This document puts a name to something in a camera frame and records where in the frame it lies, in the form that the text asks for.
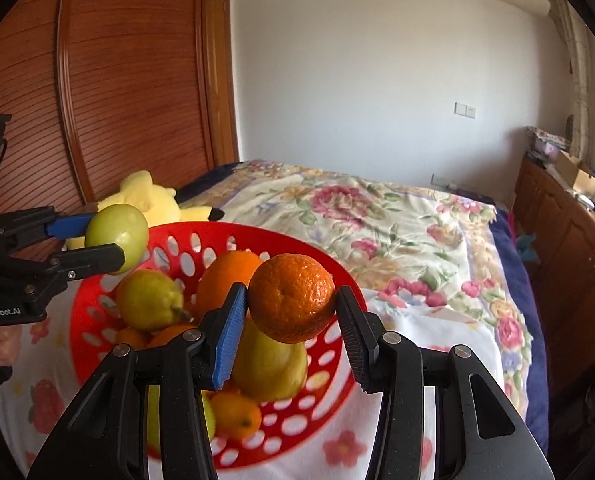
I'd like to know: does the patterned curtain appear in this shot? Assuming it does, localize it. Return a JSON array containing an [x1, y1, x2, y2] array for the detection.
[[552, 0, 595, 171]]

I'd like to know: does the cardboard box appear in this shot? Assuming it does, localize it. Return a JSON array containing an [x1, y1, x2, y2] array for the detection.
[[555, 150, 595, 193]]

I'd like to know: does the large orange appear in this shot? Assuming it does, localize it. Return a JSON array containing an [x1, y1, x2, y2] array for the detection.
[[196, 250, 266, 321]]

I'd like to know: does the large green apple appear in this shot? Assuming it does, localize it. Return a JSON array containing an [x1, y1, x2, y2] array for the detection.
[[230, 317, 309, 402]]

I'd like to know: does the floral bed blanket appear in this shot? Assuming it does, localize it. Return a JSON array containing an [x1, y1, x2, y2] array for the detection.
[[178, 159, 551, 441]]

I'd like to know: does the wooden wardrobe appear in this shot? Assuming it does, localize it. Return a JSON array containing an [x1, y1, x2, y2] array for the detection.
[[0, 0, 241, 221]]

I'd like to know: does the white floral tablecloth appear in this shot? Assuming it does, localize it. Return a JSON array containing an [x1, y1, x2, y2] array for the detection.
[[0, 280, 505, 480]]

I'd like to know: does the small orange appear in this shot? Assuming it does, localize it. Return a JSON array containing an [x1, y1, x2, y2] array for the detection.
[[208, 390, 263, 443], [114, 326, 151, 352]]

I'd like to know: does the yellow-green pear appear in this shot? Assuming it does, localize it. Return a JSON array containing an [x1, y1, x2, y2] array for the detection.
[[115, 269, 191, 332]]

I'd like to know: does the person's left hand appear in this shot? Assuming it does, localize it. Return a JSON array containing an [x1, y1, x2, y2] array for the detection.
[[0, 326, 22, 377]]

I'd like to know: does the red perforated plastic basket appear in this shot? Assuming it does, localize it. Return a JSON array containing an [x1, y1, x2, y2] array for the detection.
[[69, 222, 369, 471]]

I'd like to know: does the yellow plush toy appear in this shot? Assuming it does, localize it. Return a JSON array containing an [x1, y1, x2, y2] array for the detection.
[[66, 170, 227, 251]]

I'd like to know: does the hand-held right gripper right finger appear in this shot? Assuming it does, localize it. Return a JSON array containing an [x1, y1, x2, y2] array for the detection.
[[335, 285, 555, 480]]

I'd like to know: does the folded floral cloth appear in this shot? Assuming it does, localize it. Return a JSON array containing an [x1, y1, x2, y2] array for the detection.
[[526, 126, 573, 150]]

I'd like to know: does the wooden cabinet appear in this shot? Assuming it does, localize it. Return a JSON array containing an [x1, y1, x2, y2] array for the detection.
[[513, 155, 595, 411]]

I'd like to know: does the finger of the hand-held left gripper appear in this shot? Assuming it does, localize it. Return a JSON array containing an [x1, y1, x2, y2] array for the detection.
[[0, 207, 96, 251], [8, 243, 124, 296]]

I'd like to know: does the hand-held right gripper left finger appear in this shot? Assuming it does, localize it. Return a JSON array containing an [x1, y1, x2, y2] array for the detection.
[[26, 282, 248, 480]]

